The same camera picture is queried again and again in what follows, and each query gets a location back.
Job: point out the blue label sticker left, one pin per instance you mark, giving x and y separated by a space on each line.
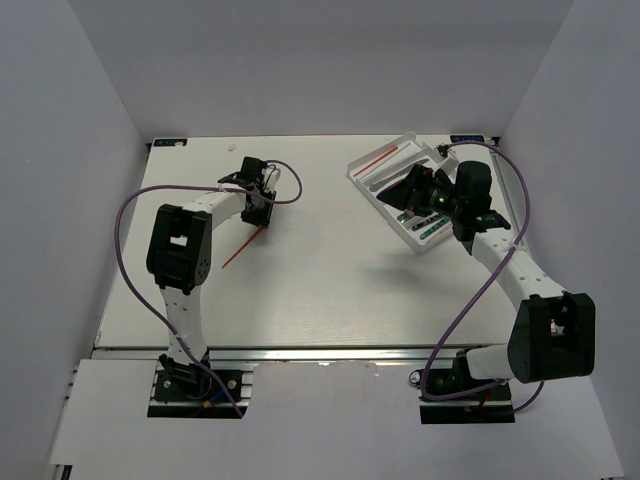
169 142

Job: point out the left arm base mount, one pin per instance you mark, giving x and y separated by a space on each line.
187 392

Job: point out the black handled silver fork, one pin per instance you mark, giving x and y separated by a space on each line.
426 222

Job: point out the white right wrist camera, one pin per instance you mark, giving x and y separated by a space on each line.
449 161

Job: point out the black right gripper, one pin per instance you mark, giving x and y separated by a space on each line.
411 191

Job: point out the ornate silver table knife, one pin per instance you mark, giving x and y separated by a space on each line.
374 187

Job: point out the clear chopstick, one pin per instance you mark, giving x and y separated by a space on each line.
402 153

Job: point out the blue label sticker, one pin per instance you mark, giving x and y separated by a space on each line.
458 139
169 142

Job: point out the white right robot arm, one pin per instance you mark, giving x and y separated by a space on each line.
553 335

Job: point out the white compartment cutlery tray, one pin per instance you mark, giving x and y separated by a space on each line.
424 154

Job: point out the orange chopstick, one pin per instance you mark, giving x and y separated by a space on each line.
240 249
377 160

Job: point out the blue label sticker right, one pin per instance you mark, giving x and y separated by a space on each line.
458 139

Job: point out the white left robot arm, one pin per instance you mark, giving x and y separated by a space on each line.
180 252

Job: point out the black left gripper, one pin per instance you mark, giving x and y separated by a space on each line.
261 219

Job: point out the teal handled silver fork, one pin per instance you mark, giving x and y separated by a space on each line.
434 228

